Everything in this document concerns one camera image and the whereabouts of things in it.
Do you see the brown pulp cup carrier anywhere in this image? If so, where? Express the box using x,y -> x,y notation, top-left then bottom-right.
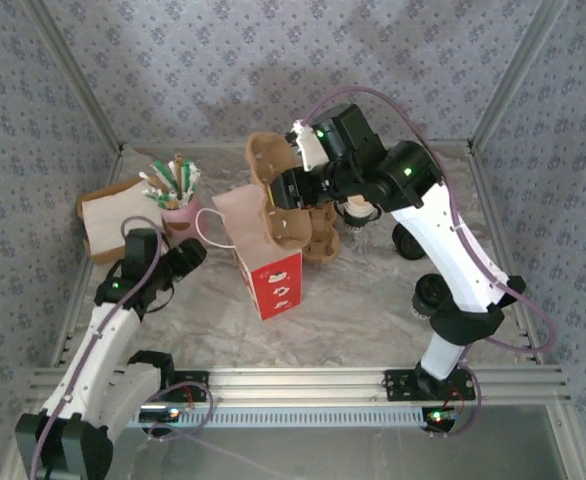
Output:
302,202 -> 343,265
245,130 -> 315,251

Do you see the red white paper bag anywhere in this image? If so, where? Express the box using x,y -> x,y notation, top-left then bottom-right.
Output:
195,183 -> 304,321

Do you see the pink straw holder cup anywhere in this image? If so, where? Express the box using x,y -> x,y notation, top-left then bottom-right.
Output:
158,192 -> 205,239

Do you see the paper cup stack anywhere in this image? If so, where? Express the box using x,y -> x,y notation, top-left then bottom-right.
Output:
343,194 -> 380,232

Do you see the white napkin stack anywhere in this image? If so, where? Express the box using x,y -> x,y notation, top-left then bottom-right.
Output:
81,185 -> 167,254

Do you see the brown paper straw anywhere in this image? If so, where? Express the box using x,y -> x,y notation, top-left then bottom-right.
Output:
171,153 -> 185,199

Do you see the brown cardboard napkin box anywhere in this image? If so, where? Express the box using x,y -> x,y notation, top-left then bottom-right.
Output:
76,177 -> 172,266

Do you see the small circuit board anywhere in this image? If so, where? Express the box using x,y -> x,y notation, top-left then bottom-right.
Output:
139,407 -> 182,424
422,407 -> 460,426

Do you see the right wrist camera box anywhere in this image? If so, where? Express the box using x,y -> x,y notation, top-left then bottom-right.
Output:
292,119 -> 330,172

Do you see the aluminium side rail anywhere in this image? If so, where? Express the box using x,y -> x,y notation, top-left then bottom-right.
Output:
466,144 -> 545,365
50,149 -> 127,369

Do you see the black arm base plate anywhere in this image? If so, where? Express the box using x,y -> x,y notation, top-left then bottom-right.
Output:
165,370 -> 210,404
383,368 -> 476,402

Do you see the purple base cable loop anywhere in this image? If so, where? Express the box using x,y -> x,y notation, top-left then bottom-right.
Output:
430,364 -> 483,440
145,383 -> 214,444

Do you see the aluminium frame post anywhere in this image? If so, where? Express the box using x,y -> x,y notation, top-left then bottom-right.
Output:
466,0 -> 572,153
22,0 -> 126,153

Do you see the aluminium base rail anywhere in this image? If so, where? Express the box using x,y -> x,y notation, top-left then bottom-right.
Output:
27,366 -> 573,406

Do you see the grey slotted cable duct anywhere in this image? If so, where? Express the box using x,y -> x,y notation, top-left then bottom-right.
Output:
122,405 -> 427,430

